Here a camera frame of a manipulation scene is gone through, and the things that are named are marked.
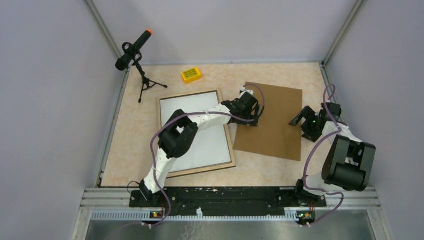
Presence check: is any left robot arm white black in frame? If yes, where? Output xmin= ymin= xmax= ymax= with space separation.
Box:
xmin=139 ymin=90 xmax=265 ymax=207

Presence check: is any aluminium frame rail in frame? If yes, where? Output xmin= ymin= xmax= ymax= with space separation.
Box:
xmin=79 ymin=187 xmax=381 ymax=223

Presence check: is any brown cardboard backing board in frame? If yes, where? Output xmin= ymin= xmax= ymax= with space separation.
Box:
xmin=233 ymin=82 xmax=303 ymax=162

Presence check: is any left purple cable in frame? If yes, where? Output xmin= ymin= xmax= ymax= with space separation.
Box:
xmin=149 ymin=83 xmax=267 ymax=229

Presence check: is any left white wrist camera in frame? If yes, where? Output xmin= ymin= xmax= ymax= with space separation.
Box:
xmin=239 ymin=86 xmax=256 ymax=100

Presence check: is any small black tripod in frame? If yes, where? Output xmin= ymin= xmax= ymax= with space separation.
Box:
xmin=132 ymin=60 xmax=168 ymax=104

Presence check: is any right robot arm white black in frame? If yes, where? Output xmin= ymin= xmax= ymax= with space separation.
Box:
xmin=288 ymin=102 xmax=376 ymax=206

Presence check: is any yellow green toy block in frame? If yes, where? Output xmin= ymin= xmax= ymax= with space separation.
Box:
xmin=181 ymin=67 xmax=203 ymax=84

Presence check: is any wooden picture frame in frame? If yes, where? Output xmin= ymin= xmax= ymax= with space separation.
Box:
xmin=156 ymin=88 xmax=237 ymax=180

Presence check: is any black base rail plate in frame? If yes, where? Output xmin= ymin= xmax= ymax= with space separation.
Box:
xmin=129 ymin=186 xmax=327 ymax=217

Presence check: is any black microphone orange tip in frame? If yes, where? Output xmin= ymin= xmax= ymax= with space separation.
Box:
xmin=115 ymin=29 xmax=153 ymax=71

